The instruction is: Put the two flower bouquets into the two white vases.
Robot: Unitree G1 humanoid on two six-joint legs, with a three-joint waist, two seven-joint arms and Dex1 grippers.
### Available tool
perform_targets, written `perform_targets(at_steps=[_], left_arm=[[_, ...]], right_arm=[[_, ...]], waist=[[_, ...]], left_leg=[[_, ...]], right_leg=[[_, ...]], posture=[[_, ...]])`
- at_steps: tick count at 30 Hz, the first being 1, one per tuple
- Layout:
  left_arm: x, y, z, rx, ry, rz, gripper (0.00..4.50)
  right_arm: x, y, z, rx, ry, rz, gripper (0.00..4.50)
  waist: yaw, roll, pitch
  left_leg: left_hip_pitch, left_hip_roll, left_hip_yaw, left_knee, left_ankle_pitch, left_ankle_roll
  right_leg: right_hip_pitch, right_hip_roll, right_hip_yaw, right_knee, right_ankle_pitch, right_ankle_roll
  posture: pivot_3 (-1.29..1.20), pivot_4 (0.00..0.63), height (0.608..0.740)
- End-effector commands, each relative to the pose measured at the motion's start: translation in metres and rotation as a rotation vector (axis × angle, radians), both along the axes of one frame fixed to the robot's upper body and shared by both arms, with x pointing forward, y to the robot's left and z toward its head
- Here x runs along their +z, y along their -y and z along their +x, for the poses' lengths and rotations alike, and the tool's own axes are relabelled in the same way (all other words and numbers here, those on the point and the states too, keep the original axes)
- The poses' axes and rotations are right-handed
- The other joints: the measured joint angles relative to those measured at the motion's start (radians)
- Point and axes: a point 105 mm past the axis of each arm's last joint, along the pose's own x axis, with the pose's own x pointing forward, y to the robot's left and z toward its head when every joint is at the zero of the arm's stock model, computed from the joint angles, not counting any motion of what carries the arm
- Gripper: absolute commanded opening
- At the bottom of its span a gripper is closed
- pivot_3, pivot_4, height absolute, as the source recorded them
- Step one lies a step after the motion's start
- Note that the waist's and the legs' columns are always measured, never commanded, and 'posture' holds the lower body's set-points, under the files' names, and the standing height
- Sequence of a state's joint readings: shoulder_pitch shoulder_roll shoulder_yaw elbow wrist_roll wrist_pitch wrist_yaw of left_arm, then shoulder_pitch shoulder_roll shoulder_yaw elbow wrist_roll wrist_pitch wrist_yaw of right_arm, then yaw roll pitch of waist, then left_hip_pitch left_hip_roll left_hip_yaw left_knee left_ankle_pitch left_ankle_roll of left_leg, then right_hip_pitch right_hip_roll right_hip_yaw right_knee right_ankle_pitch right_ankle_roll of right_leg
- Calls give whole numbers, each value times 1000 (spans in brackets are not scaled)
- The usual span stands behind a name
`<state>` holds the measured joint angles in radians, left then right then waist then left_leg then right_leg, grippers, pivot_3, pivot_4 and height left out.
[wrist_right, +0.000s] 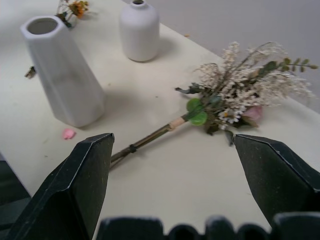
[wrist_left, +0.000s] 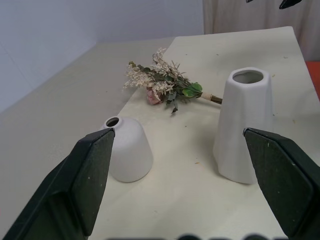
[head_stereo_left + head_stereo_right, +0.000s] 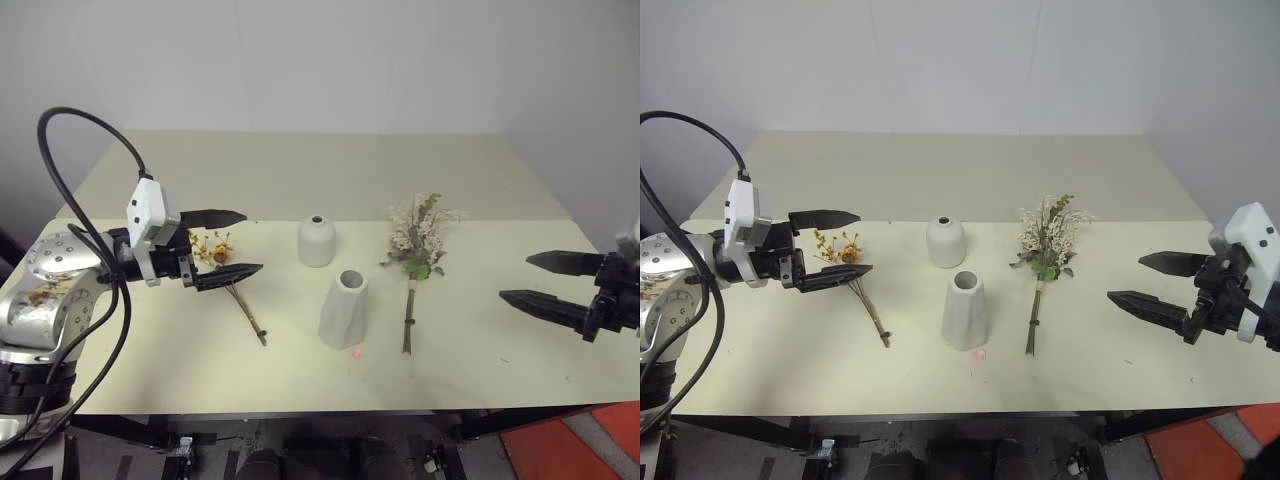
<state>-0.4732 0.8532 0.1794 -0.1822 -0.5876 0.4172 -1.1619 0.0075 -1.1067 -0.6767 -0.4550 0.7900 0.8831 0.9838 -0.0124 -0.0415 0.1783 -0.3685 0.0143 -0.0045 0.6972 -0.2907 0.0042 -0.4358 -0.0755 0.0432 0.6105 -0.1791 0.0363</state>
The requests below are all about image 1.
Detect tall faceted white vase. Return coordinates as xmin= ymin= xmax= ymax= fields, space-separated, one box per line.
xmin=20 ymin=15 xmax=105 ymax=128

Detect pink petal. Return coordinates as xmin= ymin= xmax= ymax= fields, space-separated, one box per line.
xmin=61 ymin=128 xmax=77 ymax=141

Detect small dried flower scrap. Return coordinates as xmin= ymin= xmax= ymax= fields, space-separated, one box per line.
xmin=24 ymin=65 xmax=36 ymax=79

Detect dried white flower bouquet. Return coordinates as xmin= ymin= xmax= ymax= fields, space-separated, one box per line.
xmin=109 ymin=41 xmax=319 ymax=172

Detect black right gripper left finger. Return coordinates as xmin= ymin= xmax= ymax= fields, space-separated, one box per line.
xmin=4 ymin=132 xmax=116 ymax=240

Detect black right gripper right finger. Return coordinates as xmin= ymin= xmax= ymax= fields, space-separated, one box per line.
xmin=232 ymin=133 xmax=320 ymax=228

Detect round white bottle vase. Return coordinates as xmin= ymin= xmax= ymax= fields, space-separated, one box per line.
xmin=118 ymin=0 xmax=161 ymax=63

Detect orange dried flower bunch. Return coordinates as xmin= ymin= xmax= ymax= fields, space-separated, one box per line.
xmin=55 ymin=0 xmax=90 ymax=28

